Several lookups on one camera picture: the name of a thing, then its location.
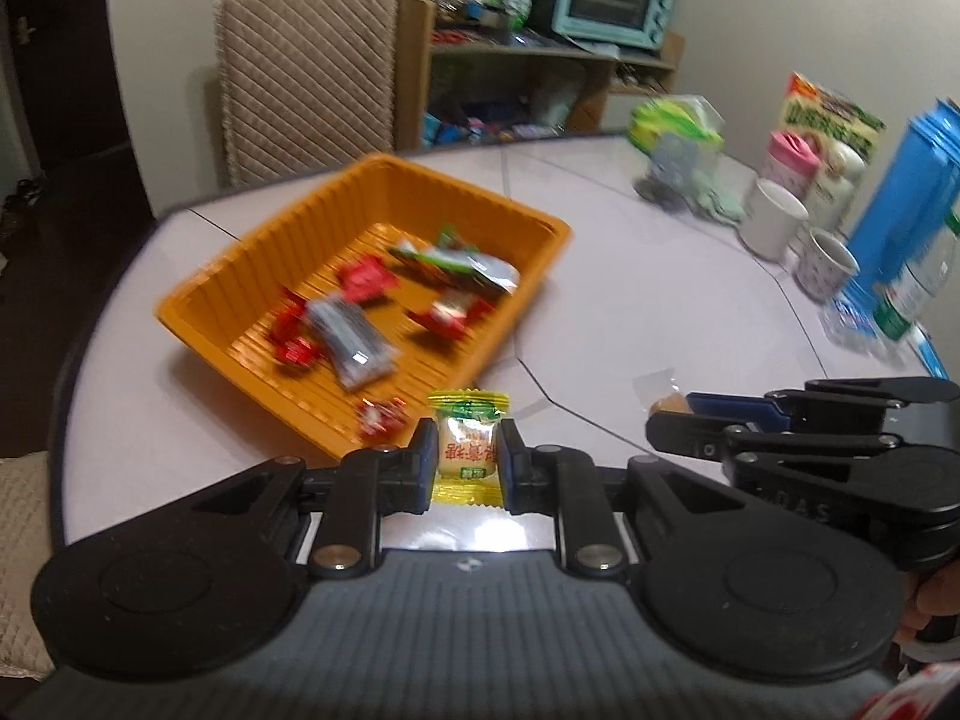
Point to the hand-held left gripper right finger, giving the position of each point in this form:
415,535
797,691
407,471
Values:
512,465

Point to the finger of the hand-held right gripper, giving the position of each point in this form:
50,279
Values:
690,431
735,405

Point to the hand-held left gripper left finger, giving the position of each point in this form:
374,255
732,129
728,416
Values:
424,465

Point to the yellow candy packet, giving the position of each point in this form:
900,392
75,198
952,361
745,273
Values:
465,457

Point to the clear brown candy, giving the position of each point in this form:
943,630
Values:
661,388

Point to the dark red patterned candy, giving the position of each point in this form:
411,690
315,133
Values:
379,417

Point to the grey snack packet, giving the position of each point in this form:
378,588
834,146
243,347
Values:
349,337

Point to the red and silver candy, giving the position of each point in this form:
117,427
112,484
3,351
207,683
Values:
450,311

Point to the small red candy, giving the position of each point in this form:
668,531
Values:
291,334

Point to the green snack packet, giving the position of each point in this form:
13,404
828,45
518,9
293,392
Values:
457,268

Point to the green and silver candy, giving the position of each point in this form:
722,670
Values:
448,234

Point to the orange plastic tray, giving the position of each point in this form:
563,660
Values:
420,202

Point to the person's right hand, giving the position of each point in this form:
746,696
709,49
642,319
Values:
934,604

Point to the clear pack with blue label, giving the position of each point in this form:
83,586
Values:
851,322

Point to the blue toothpaste tube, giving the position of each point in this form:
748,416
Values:
926,352

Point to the patterned white cup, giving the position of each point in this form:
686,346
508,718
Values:
825,270

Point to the clear water bottle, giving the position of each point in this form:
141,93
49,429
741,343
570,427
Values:
911,300

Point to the green cloth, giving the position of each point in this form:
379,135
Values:
720,202

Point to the red patterned clothing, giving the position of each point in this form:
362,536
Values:
915,697

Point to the white thermos bottle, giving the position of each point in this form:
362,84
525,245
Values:
834,191

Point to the pink lidded tumbler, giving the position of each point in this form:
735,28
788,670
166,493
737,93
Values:
787,165

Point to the grey phone stand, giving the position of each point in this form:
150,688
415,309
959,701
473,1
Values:
675,165

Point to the blue thermos jug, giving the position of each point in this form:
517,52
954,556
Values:
911,195

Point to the green tissue box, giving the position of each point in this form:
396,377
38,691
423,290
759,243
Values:
675,120

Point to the yellow and green snack box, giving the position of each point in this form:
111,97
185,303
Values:
832,109

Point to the wooden shelf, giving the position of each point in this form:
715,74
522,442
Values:
525,90

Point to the beige quilted chair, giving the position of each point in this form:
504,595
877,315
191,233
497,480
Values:
30,555
307,82

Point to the red scissors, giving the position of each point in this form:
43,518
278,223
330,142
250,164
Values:
456,36

